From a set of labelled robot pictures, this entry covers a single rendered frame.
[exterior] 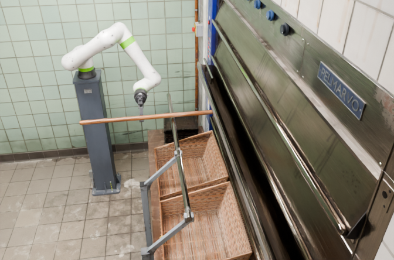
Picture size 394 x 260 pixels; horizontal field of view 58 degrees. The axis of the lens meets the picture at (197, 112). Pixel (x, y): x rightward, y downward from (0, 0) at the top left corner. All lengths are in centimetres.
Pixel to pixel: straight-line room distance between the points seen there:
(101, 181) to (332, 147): 272
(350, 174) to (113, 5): 271
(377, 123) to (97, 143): 265
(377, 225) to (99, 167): 278
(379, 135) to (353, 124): 11
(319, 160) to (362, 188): 19
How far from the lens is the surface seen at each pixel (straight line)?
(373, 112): 92
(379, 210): 94
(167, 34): 344
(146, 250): 190
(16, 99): 388
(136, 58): 265
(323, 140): 114
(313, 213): 128
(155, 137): 323
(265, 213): 145
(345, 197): 104
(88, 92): 299
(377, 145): 93
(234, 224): 225
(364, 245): 103
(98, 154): 333
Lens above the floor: 246
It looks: 32 degrees down
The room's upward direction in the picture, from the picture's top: straight up
